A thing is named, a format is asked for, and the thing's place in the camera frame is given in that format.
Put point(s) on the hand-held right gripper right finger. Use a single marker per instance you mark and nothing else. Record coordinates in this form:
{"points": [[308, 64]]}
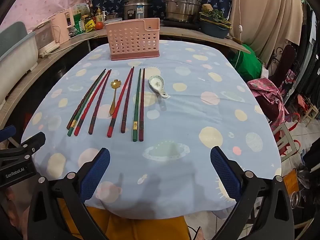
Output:
{"points": [[225, 172]]}

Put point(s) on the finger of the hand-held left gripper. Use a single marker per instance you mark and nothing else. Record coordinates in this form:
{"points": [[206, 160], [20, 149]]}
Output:
{"points": [[8, 131], [35, 140]]}

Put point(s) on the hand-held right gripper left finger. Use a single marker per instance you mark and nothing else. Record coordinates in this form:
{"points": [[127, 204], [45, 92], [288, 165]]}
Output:
{"points": [[96, 172]]}

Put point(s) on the green chopstick gold band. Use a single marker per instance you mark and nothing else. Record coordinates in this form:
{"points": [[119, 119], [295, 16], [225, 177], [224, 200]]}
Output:
{"points": [[71, 131], [137, 105]]}

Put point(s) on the red chopstick black band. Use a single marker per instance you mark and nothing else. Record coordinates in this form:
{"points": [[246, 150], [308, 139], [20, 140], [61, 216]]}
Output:
{"points": [[120, 105], [86, 113]]}

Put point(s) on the pink perforated utensil holder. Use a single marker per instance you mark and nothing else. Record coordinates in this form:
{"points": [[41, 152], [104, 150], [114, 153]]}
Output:
{"points": [[132, 40]]}

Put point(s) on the person's left hand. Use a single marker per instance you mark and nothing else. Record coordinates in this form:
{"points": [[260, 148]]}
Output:
{"points": [[15, 207]]}

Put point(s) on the maroon chopstick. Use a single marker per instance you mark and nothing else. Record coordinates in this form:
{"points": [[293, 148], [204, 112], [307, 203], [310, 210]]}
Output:
{"points": [[127, 105], [97, 112]]}

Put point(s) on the blue planet print tablecloth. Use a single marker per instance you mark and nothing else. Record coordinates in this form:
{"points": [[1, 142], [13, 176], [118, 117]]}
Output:
{"points": [[195, 120]]}

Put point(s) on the orange pants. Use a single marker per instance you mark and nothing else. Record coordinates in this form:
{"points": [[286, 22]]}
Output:
{"points": [[130, 227]]}

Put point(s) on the white dish box blue lid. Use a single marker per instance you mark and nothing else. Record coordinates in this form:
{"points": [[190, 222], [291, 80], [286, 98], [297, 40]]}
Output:
{"points": [[15, 55]]}

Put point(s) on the pink floral cloth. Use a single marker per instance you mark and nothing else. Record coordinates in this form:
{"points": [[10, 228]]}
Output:
{"points": [[267, 95]]}

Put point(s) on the golden chopstick on table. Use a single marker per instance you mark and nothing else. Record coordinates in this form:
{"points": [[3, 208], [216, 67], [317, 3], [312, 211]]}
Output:
{"points": [[115, 83]]}

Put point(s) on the white glass jug appliance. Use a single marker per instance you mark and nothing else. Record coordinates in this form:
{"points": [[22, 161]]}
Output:
{"points": [[46, 38]]}

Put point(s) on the small wooden stool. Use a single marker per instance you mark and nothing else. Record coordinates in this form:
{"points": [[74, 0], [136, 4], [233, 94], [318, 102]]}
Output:
{"points": [[308, 112]]}

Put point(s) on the white ceramic spoon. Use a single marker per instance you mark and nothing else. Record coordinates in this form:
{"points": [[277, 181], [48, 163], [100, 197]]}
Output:
{"points": [[156, 82]]}

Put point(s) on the green bag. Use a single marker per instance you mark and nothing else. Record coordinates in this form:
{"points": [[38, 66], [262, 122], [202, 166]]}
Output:
{"points": [[246, 62]]}

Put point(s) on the pink electric kettle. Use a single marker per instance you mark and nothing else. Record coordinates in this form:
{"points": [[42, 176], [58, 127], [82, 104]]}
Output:
{"points": [[62, 26]]}

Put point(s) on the green can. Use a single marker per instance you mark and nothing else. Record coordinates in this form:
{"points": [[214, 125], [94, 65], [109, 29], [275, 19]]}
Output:
{"points": [[79, 23]]}

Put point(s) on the yellow packet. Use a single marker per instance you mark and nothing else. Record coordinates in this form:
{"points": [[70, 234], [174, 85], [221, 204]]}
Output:
{"points": [[90, 26]]}

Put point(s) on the dark red iron chair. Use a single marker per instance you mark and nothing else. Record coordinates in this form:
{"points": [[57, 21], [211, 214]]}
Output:
{"points": [[287, 60]]}

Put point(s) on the red tomato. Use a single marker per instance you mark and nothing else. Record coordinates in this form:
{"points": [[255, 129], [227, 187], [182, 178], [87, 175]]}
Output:
{"points": [[99, 25]]}

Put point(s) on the pink spotted curtain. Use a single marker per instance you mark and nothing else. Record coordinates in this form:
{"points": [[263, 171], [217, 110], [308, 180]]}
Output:
{"points": [[42, 0]]}

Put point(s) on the yellow oil bottle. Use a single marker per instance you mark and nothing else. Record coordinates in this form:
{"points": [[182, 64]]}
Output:
{"points": [[100, 16]]}

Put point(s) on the white carton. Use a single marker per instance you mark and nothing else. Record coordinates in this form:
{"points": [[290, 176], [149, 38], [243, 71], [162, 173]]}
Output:
{"points": [[81, 8]]}

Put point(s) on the dark sauce bottle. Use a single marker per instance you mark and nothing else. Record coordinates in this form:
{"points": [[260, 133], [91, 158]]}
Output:
{"points": [[92, 11]]}

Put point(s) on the blue basin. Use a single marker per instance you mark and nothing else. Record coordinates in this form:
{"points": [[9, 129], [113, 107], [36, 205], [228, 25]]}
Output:
{"points": [[213, 31]]}

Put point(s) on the glass food container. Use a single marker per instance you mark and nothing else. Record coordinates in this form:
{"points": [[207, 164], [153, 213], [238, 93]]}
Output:
{"points": [[114, 20]]}

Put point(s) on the hanging dark clothes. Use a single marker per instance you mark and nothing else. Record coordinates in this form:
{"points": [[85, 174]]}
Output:
{"points": [[310, 55]]}

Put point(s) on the small steel pot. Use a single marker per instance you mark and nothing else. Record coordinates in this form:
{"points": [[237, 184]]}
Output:
{"points": [[111, 15]]}

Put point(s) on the green leafy vegetables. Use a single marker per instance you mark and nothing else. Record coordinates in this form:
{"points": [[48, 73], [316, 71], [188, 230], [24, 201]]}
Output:
{"points": [[216, 16]]}

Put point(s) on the beige curtain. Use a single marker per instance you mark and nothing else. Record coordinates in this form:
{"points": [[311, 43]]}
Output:
{"points": [[265, 17]]}

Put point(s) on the ginger root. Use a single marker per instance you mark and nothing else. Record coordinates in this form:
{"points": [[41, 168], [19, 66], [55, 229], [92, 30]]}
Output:
{"points": [[207, 7]]}

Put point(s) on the steel rice cooker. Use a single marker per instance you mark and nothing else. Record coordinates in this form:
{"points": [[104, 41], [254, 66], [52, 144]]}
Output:
{"points": [[137, 8]]}

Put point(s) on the steel steamer pot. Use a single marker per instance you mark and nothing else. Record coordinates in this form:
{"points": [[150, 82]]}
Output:
{"points": [[183, 3]]}

